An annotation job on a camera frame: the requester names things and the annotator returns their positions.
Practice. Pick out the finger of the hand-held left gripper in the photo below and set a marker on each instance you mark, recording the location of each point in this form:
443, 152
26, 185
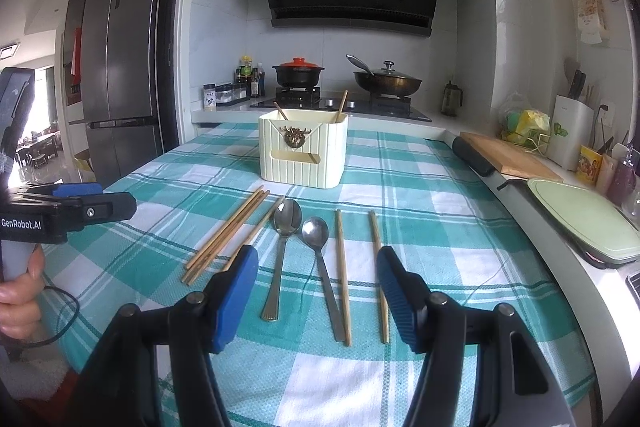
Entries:
107, 207
75, 190

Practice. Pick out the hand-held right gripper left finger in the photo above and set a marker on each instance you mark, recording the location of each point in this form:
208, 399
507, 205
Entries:
240, 302

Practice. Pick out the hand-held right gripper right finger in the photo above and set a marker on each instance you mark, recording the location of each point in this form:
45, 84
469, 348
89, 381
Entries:
395, 302

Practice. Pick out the plain silver metal spoon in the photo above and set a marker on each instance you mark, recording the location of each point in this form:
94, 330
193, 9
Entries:
315, 232

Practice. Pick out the cream ribbed utensil holder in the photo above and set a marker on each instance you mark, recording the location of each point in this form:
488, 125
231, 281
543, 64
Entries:
305, 157

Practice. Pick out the person's left forearm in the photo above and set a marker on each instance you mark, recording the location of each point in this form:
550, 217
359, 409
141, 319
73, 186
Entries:
30, 387

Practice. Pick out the person's left hand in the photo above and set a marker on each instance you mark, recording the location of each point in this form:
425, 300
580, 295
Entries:
20, 307

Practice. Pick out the teal checked tablecloth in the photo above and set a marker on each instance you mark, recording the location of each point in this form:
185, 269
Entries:
440, 217

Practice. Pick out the dark grey refrigerator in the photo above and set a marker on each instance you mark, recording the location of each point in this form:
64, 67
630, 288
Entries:
125, 57

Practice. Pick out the black-lidded spice jar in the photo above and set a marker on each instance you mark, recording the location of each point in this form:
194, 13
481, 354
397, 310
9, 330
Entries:
209, 98

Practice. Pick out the ceiling light panel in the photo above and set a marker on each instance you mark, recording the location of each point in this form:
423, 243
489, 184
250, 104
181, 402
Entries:
9, 52

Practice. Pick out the black rolled mat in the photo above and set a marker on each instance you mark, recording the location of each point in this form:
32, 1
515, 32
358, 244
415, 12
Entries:
472, 154

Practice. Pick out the black tray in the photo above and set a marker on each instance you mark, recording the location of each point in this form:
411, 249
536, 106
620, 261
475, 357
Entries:
512, 183

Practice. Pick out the wooden cutting board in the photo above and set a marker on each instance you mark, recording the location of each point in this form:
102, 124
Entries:
515, 157

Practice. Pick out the yellow-capped sauce bottle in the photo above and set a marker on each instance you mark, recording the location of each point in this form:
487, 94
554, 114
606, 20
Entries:
245, 74

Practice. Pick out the dark sauce bottle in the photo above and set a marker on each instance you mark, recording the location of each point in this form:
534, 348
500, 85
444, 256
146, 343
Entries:
262, 79
255, 84

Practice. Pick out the dark glass jug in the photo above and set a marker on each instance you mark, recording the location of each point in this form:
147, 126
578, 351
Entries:
451, 102

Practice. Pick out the pale green cutting board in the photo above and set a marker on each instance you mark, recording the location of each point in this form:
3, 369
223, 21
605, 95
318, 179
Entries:
585, 217

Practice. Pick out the wok with glass lid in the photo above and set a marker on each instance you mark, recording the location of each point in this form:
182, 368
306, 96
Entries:
387, 82

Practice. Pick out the yellow green plastic bags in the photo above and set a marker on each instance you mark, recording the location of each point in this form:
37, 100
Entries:
525, 119

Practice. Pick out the black clay pot red lid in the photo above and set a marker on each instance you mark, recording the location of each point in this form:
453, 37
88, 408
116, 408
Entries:
298, 74

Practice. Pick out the yellow packet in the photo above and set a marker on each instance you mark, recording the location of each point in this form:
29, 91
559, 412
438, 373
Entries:
590, 164

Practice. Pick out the white knife block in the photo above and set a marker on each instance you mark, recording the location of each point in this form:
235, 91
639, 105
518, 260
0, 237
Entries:
570, 132

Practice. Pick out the pink packet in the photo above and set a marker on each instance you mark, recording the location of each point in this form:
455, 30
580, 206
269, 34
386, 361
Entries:
609, 174

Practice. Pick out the kitchen knives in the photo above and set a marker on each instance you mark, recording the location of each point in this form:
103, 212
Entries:
577, 84

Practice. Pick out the hanging printed oven mitt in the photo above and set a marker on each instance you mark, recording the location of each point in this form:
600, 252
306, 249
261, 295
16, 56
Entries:
590, 12

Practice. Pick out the red wall hanging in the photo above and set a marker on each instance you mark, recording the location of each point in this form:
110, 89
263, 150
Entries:
76, 52

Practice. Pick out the white wall socket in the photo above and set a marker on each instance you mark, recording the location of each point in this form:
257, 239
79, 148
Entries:
606, 112

